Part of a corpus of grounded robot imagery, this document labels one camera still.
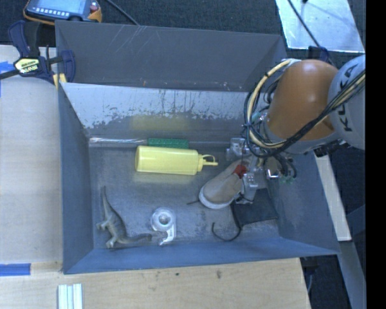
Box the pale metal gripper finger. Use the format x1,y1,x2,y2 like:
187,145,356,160
226,136,250,162
242,171,260,203

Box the tan shoe with white sole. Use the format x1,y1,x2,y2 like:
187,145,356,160
198,158,255,210

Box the dark green flat block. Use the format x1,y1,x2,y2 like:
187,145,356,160
147,137,190,150

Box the yellow squeeze bottle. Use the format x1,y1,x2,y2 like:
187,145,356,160
134,145,219,176

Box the grey metal bin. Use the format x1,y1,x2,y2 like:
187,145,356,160
54,19,342,275

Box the clear plastic tape dispenser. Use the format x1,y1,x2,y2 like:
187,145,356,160
149,207,178,247

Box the grey-green toy dinosaur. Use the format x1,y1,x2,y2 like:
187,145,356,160
95,185,153,249

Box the black pouch with cord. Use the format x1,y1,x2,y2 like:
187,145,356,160
211,188,279,242

